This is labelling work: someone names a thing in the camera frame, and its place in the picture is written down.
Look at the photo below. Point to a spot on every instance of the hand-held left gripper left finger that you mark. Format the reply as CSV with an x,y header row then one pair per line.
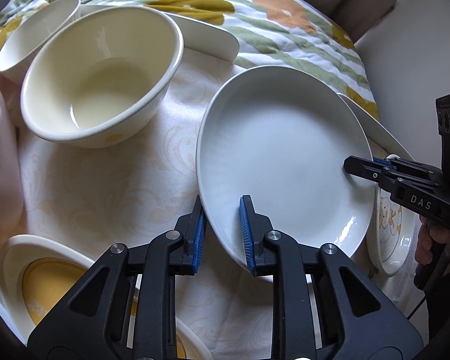
x,y
198,240

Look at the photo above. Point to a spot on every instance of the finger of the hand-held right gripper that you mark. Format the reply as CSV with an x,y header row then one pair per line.
x,y
405,167
360,168

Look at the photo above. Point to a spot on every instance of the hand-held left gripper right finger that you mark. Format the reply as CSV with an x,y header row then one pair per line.
x,y
245,232

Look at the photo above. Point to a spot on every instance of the white round plate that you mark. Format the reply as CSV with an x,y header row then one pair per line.
x,y
285,150
375,127

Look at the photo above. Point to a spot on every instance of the cream bowl with yellow inside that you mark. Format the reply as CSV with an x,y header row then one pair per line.
x,y
48,281

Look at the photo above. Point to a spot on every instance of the large cream bowl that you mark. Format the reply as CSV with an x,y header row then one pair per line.
x,y
97,75

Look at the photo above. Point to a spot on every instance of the person's right hand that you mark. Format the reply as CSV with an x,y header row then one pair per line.
x,y
424,243

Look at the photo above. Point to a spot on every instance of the cream patterned tablecloth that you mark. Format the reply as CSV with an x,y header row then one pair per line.
x,y
116,187

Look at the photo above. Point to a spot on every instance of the floral striped blanket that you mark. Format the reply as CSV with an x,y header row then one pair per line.
x,y
285,30

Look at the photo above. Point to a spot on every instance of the white rectangular plate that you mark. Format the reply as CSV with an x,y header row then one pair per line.
x,y
210,39

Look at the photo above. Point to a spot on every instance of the small cream bowl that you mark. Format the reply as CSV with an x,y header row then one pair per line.
x,y
33,33

